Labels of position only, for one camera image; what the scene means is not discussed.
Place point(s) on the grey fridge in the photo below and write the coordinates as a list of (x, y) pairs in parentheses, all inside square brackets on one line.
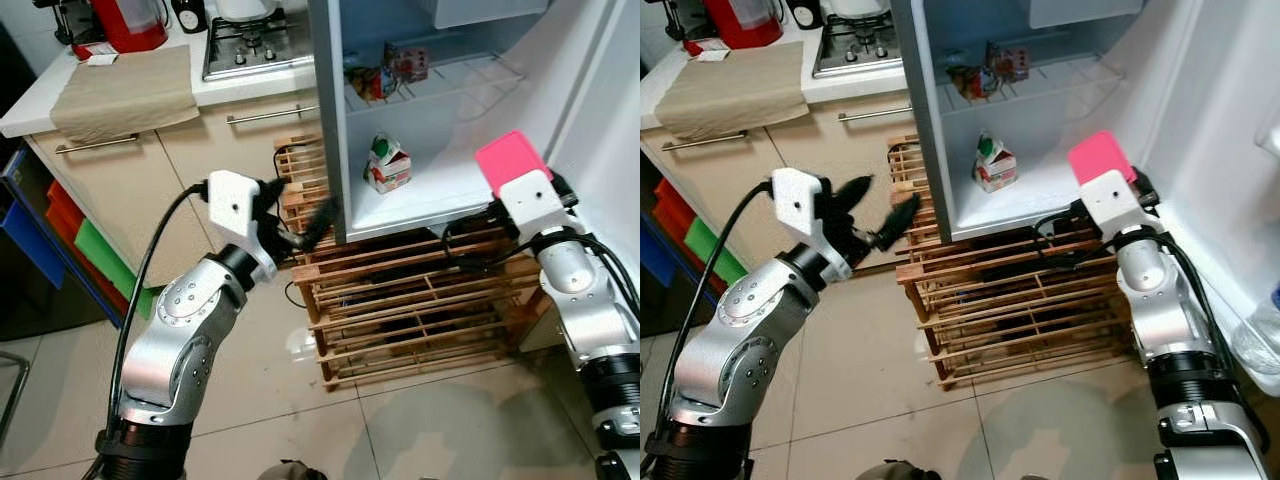
[(1190, 120), (450, 180)]

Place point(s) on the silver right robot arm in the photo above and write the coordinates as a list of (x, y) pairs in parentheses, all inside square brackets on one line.
[(585, 300), (1160, 300)]

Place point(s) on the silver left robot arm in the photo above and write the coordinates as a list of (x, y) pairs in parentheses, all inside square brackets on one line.
[(740, 335), (180, 335)]

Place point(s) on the white fridge compartment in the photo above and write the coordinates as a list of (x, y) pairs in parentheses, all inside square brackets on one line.
[(485, 12), (1090, 12)]

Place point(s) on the white kitchen cabinet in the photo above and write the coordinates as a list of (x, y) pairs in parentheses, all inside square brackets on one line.
[(160, 175), (830, 160)]

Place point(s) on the white milk carton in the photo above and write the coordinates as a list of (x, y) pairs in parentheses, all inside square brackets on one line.
[(995, 168), (388, 168)]

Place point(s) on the orange plastic board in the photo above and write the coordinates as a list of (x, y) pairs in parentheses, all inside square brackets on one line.
[(672, 203), (62, 210)]

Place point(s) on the blue plastic crate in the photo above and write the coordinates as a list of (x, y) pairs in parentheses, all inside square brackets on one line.
[(655, 255), (25, 230)]

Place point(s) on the wooden wine rack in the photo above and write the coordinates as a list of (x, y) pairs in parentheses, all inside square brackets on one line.
[(400, 320), (1010, 320)]

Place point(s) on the green plastic board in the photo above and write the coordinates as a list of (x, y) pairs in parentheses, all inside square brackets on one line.
[(105, 262), (715, 255)]

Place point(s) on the steel gas hob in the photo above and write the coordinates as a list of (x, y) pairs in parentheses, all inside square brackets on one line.
[(255, 50), (855, 48)]

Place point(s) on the green red food packet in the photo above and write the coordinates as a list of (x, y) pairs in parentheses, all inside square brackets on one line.
[(967, 82), (365, 82)]

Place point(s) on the beige cloth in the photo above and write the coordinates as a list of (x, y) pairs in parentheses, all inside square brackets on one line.
[(735, 92), (125, 95)]

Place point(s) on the dark wooden cabinet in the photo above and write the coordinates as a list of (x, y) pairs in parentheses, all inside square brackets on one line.
[(670, 310), (40, 312)]

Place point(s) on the red white carton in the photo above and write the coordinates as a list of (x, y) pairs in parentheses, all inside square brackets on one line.
[(408, 63), (1008, 62)]

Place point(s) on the white kettle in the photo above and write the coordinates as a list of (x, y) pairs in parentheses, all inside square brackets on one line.
[(245, 9), (855, 8)]

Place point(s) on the dark glass bottle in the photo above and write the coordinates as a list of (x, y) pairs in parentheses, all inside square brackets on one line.
[(189, 14), (802, 12)]

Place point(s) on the clear plastic water bottle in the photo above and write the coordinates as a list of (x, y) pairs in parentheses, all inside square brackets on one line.
[(1258, 345)]

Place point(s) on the white red small packet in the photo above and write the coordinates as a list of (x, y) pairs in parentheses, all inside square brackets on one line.
[(95, 52), (705, 49)]

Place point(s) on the red coffee machine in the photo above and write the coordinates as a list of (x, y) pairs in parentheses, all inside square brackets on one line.
[(135, 22), (745, 20)]

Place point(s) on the dark robot foot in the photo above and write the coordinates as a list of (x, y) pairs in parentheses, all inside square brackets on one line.
[(290, 470), (897, 470)]

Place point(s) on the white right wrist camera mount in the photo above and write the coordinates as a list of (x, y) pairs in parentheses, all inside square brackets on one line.
[(1110, 205), (530, 205)]

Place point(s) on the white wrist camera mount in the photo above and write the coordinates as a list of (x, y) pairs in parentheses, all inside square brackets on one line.
[(1110, 205), (530, 205), (230, 200), (795, 200)]

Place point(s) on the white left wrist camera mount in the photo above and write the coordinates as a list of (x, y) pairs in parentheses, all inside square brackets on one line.
[(795, 200), (230, 200)]

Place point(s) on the steel tube frame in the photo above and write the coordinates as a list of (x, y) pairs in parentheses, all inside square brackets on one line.
[(22, 385)]

